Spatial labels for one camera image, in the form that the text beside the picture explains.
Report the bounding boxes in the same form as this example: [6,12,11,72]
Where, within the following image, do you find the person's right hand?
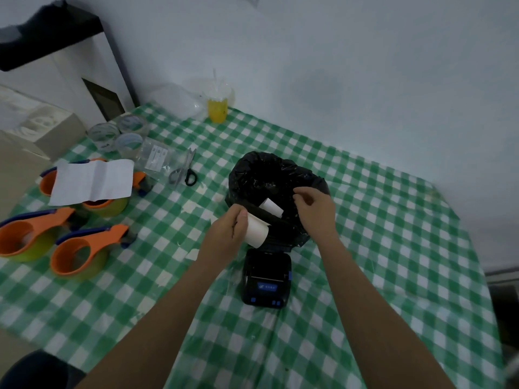
[293,186,337,244]

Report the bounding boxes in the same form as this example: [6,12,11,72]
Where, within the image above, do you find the person's left hand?
[199,204,249,266]

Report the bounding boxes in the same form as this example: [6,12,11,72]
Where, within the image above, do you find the person's left forearm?
[75,251,232,389]

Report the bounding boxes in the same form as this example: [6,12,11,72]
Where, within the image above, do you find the person's right forearm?
[311,236,457,389]

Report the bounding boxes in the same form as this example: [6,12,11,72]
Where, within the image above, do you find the small white paper roll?
[259,197,284,218]

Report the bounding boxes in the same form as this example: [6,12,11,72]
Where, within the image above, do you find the black trash bag bin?
[226,151,331,254]

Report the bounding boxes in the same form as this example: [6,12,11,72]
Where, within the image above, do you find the black label printer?
[242,249,293,309]

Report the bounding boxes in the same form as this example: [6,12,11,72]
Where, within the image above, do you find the green checkered tablecloth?
[0,102,508,389]

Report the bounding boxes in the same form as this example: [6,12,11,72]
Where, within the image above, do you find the clear plastic bag with labels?
[136,138,184,183]

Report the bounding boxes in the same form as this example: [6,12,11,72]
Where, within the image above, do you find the yellow drink cup with straw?
[206,69,235,124]

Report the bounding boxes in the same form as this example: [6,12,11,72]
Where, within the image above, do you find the clear tape roll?
[87,122,121,153]
[115,133,144,157]
[117,114,149,134]

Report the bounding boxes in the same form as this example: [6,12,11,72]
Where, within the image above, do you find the clear empty plastic bag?
[148,82,208,120]

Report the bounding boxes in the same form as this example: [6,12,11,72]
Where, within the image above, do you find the white paper sheet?
[48,159,135,207]

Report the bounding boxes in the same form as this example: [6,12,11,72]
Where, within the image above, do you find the cardboard box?
[0,85,88,161]

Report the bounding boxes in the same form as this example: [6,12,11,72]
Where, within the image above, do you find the white and black cabinet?
[0,0,139,123]

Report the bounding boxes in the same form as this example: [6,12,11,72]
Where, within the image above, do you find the person's dark-clothed leg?
[0,349,87,389]

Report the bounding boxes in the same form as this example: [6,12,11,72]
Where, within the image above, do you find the black-handled scissors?
[169,147,198,187]

